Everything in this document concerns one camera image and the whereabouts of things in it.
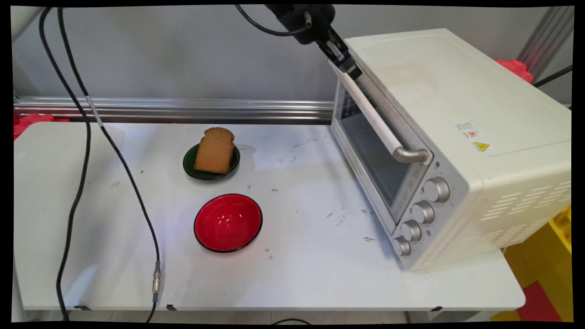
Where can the dark green small plate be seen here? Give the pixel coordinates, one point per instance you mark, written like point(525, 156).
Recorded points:
point(189, 167)

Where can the cream white toaster oven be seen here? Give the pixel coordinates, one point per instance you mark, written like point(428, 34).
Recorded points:
point(480, 114)

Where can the aluminium rail profile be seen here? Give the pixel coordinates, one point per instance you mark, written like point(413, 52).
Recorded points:
point(256, 109)

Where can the largest silver oven knob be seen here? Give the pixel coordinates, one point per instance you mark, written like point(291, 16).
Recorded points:
point(437, 189)

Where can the brown bread slice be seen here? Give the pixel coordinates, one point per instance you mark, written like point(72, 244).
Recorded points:
point(215, 153)

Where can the red plastic bracket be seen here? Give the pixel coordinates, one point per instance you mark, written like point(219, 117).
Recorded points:
point(32, 122)
point(516, 68)

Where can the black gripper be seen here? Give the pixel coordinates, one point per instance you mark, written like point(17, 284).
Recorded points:
point(301, 20)

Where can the small black table clip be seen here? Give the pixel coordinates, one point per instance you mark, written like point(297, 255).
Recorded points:
point(172, 307)
point(82, 307)
point(436, 309)

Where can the red floor tile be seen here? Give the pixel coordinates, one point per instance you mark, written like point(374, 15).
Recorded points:
point(539, 304)

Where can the yellow plastic block structure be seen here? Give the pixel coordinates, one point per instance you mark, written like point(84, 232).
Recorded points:
point(544, 265)

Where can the aluminium frame post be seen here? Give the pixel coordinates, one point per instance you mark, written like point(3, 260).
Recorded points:
point(546, 41)

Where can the red bowl with black rim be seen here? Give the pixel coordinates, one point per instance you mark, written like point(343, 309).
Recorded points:
point(228, 223)

